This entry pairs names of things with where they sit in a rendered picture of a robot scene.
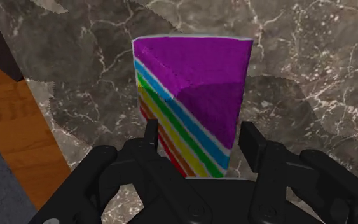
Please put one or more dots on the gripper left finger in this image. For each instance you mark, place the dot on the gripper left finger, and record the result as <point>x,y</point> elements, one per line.
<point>141,161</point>

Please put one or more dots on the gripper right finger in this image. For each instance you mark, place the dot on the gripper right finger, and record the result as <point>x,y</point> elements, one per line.
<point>268,158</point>

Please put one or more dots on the rainbow layer cake slice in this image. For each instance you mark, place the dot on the rainbow layer cake slice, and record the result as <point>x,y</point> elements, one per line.
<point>194,102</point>

